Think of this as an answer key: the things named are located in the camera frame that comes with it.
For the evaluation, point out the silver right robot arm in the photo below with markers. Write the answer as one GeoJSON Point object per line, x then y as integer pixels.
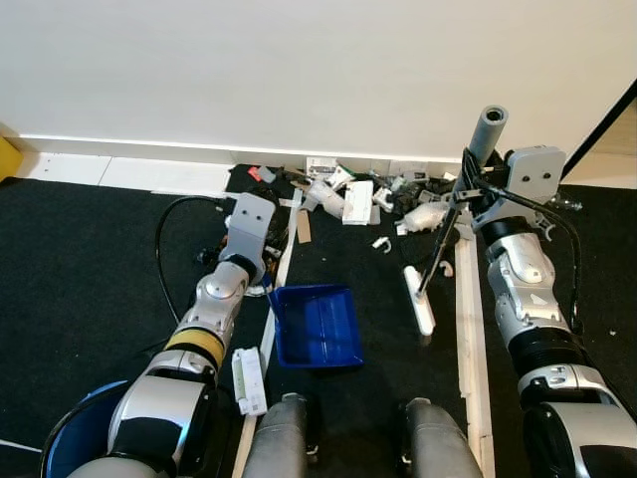
{"type": "Point", "coordinates": [523, 289]}

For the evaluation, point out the grey right robot leg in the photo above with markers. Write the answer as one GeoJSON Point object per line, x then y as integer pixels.
{"type": "Point", "coordinates": [438, 443]}

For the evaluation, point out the blue plastic dustpan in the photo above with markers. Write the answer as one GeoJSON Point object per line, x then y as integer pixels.
{"type": "Point", "coordinates": [318, 327]}

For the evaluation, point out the brown cardboard piece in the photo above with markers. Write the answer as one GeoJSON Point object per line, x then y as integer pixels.
{"type": "Point", "coordinates": [304, 226]}

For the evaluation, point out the flat white paper box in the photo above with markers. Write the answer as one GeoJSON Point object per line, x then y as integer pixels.
{"type": "Point", "coordinates": [358, 202]}

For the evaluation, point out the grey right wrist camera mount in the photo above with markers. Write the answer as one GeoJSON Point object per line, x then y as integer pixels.
{"type": "Point", "coordinates": [532, 174]}

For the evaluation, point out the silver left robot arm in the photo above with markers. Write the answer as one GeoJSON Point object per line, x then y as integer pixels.
{"type": "Point", "coordinates": [214, 299]}

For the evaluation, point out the small curved pale piece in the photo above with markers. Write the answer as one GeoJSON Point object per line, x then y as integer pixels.
{"type": "Point", "coordinates": [446, 270]}

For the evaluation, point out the grey robot leg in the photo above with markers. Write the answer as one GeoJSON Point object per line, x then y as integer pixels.
{"type": "Point", "coordinates": [438, 443]}
{"type": "Point", "coordinates": [281, 438]}

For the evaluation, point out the black plastic bag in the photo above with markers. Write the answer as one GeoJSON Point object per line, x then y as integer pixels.
{"type": "Point", "coordinates": [284, 214]}

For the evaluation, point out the white carton box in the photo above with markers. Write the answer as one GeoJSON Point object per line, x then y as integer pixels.
{"type": "Point", "coordinates": [249, 380]}

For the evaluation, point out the black door frame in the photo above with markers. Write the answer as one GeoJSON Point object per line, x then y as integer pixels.
{"type": "Point", "coordinates": [597, 134]}

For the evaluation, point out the blue round bin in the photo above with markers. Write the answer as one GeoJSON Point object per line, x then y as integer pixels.
{"type": "Point", "coordinates": [80, 433]}

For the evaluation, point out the small grey plastic piece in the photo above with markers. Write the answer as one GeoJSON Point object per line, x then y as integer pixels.
{"type": "Point", "coordinates": [546, 231]}

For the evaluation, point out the clear plastic bottle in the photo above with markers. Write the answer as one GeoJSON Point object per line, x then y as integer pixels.
{"type": "Point", "coordinates": [563, 203]}

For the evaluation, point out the grey left robot leg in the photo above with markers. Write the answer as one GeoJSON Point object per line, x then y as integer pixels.
{"type": "Point", "coordinates": [281, 438]}

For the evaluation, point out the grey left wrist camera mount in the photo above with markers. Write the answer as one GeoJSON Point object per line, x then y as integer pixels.
{"type": "Point", "coordinates": [249, 224]}

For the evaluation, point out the yellow object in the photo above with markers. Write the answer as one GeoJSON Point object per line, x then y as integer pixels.
{"type": "Point", "coordinates": [8, 159]}

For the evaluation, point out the red and grey packet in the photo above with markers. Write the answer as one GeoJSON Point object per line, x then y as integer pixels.
{"type": "Point", "coordinates": [263, 174]}

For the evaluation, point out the small white plastic clip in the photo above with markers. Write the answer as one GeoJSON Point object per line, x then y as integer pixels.
{"type": "Point", "coordinates": [381, 243]}

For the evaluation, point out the white plastic bottle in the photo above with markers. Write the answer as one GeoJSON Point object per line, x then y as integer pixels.
{"type": "Point", "coordinates": [423, 217]}

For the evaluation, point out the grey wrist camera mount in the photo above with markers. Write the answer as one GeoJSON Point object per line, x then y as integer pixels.
{"type": "Point", "coordinates": [532, 174]}
{"type": "Point", "coordinates": [249, 224]}

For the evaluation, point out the small white printed box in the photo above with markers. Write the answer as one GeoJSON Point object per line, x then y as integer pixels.
{"type": "Point", "coordinates": [321, 166]}

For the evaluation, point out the long white floor strip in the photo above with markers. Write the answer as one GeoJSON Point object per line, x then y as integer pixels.
{"type": "Point", "coordinates": [271, 329]}
{"type": "Point", "coordinates": [474, 329]}

